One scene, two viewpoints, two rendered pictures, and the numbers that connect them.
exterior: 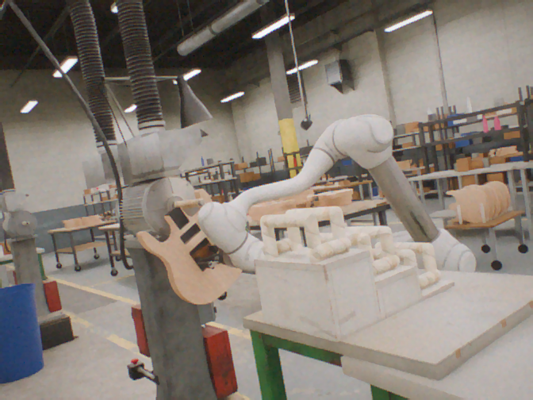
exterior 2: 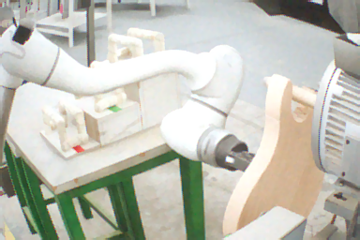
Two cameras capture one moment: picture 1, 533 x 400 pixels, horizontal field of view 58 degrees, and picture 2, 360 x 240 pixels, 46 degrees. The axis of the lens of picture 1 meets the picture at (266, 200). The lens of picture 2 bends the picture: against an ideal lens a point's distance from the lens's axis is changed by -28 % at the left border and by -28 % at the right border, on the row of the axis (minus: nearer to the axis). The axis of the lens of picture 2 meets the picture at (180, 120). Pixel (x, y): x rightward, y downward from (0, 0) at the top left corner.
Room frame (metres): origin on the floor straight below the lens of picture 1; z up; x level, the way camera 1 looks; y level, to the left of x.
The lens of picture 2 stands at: (2.89, 0.06, 1.65)
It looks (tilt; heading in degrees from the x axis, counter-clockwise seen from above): 24 degrees down; 180
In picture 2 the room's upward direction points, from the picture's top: 5 degrees counter-clockwise
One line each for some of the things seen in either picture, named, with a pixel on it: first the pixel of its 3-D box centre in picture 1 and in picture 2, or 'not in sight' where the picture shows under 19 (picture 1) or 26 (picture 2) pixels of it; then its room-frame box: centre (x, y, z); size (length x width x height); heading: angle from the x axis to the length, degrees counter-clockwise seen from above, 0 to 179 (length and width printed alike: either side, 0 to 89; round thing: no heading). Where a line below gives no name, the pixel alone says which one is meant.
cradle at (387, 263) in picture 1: (382, 264); not in sight; (1.18, -0.26, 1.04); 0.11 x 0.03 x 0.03; 127
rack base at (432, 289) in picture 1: (397, 286); (66, 138); (1.34, -0.33, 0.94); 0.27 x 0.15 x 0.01; 37
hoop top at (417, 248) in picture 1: (402, 248); (52, 115); (1.37, -0.36, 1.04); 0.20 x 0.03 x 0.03; 36
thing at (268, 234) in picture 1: (269, 240); (159, 50); (1.20, 0.01, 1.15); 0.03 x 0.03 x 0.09
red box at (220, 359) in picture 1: (209, 353); not in sight; (2.31, 0.41, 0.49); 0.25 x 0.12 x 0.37; 37
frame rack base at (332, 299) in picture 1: (313, 288); (135, 86); (1.16, -0.08, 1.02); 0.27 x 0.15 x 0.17; 37
